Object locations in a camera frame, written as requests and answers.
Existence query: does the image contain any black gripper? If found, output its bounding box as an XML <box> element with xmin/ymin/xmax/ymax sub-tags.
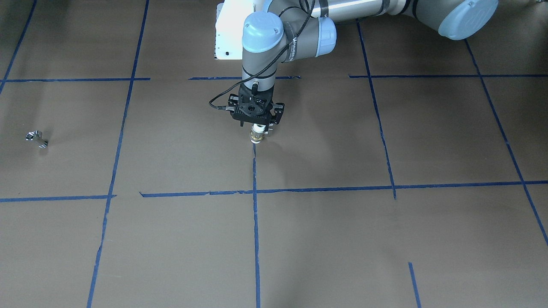
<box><xmin>238</xmin><ymin>101</ymin><xmax>285</xmax><ymax>127</ymax></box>

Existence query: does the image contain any white brass PPR valve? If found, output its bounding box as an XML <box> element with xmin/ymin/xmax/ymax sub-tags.
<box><xmin>249</xmin><ymin>124</ymin><xmax>269</xmax><ymax>144</ymax></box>

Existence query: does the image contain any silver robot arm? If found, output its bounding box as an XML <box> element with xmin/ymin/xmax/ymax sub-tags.
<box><xmin>226</xmin><ymin>0</ymin><xmax>499</xmax><ymax>126</ymax></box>

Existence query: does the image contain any chrome tee pipe fitting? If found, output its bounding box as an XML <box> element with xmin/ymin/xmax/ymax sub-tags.
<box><xmin>25</xmin><ymin>130</ymin><xmax>48</xmax><ymax>149</ymax></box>

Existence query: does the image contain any black camera cable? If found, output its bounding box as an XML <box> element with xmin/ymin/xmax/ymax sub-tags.
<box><xmin>208</xmin><ymin>0</ymin><xmax>317</xmax><ymax>111</ymax></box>

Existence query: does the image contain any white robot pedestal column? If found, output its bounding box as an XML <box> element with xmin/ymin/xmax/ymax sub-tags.
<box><xmin>214</xmin><ymin>0</ymin><xmax>265</xmax><ymax>60</ymax></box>

